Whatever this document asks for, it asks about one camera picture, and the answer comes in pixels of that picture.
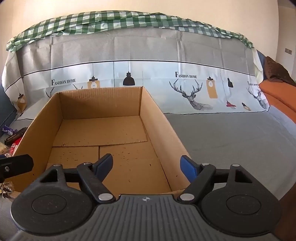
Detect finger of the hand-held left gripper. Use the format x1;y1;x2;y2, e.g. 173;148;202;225
0;154;34;184

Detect clear pale wafer packet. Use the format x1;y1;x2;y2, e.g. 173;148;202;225
0;142;11;156

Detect green checked cloth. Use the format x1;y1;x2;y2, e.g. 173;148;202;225
6;10;255;53

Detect dark brown snack bar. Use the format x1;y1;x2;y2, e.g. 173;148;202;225
5;127;28;146

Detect grey bed sheet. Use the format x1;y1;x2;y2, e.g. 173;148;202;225
0;105;296;209

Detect crumpled beige snack wrapper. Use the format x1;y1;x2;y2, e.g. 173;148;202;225
0;182;15;200

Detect deer and lamp printed cloth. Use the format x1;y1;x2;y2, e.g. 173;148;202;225
0;30;272;130

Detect cardboard box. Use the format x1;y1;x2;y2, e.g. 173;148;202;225
5;86;192;194

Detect red snack packet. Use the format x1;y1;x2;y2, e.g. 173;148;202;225
9;138;23;156

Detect blue and cream pillow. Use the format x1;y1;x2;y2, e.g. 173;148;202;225
254;49;266;82

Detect orange blanket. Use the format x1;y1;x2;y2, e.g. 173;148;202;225
258;79;296;121

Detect brown cloth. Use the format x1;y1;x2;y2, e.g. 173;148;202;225
264;56;296;88

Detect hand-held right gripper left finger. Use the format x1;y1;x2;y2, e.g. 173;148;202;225
38;153;116;205

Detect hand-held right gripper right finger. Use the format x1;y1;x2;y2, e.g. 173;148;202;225
177;155;258;205

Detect purple snack bar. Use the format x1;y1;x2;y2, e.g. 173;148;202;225
2;124;15;135

